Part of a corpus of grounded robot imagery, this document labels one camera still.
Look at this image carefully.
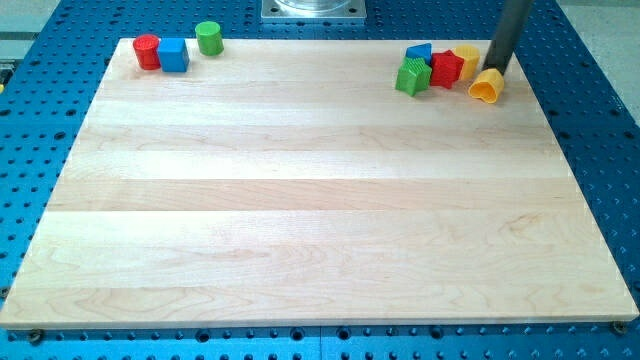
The wooden board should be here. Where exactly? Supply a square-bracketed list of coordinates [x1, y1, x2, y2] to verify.
[1, 38, 638, 330]

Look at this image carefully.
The blue cube block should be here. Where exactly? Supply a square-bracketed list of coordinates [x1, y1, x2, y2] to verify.
[157, 38, 190, 73]

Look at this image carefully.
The board corner screw left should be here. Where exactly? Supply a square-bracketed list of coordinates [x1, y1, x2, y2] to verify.
[26, 329, 45, 346]

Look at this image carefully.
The board corner screw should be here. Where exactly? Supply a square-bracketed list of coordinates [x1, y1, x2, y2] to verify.
[26, 329, 45, 346]
[610, 321, 628, 336]

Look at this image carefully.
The board corner screw right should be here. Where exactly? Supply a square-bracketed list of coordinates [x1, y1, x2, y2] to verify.
[610, 321, 628, 336]

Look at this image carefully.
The green star block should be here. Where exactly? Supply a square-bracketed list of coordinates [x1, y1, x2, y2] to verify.
[395, 57, 432, 97]

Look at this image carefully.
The blue triangle block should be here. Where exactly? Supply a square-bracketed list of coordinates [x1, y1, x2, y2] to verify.
[405, 43, 432, 65]

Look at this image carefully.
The red star block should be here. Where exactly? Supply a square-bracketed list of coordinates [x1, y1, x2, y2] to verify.
[430, 50, 464, 89]

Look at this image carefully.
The green cylinder block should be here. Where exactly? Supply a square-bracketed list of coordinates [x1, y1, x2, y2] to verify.
[195, 21, 224, 56]

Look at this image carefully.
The yellow heart block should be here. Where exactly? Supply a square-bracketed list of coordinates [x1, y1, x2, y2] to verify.
[468, 68, 505, 104]

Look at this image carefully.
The yellow pentagon block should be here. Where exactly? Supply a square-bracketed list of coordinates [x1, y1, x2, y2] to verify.
[452, 44, 480, 80]

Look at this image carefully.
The red cylinder block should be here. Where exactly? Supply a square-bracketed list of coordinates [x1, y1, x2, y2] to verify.
[132, 34, 161, 70]

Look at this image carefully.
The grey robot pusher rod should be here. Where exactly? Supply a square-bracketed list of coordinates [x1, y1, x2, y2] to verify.
[482, 0, 534, 75]

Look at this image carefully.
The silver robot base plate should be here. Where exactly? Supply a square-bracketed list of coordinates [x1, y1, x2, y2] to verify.
[260, 0, 367, 21]

